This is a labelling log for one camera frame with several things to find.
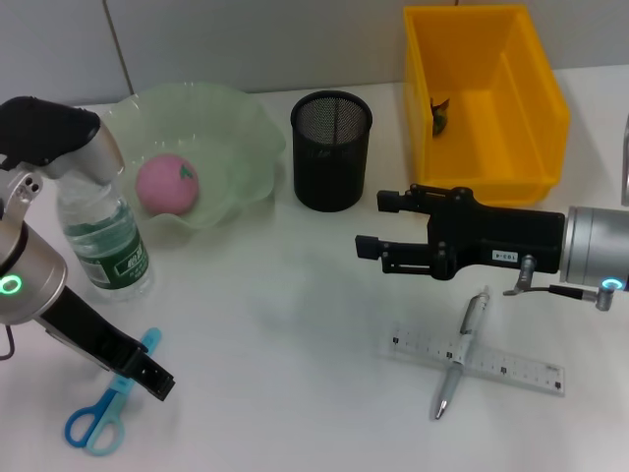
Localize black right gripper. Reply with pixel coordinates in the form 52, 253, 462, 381
355, 183, 566, 282

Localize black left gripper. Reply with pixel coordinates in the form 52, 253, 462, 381
36, 286, 177, 403

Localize blue scissors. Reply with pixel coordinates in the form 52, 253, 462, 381
65, 327, 162, 457

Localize green plastic wrapper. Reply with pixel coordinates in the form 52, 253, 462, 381
429, 96, 452, 135

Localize clear green-label water bottle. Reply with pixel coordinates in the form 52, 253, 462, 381
56, 169, 154, 302

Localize pink peach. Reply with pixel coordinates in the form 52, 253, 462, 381
136, 152, 201, 215

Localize clear plastic ruler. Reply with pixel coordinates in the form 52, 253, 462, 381
390, 322, 566, 398

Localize black mesh pen cup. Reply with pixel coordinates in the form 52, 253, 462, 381
289, 89, 374, 213

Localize silver ballpoint pen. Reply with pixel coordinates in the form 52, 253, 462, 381
433, 285, 492, 421

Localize pale green glass fruit plate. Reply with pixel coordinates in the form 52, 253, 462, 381
83, 81, 287, 232

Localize yellow plastic bin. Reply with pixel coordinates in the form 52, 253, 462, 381
403, 4, 572, 207

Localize silver right wrist connector plug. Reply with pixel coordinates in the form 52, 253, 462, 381
502, 254, 539, 298

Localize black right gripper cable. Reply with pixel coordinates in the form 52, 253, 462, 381
533, 278, 626, 313

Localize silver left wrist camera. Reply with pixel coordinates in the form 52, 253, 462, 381
0, 95, 125, 217

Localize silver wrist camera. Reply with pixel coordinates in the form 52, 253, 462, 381
0, 95, 125, 217
621, 115, 629, 207

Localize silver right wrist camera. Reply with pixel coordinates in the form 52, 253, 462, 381
621, 115, 629, 207

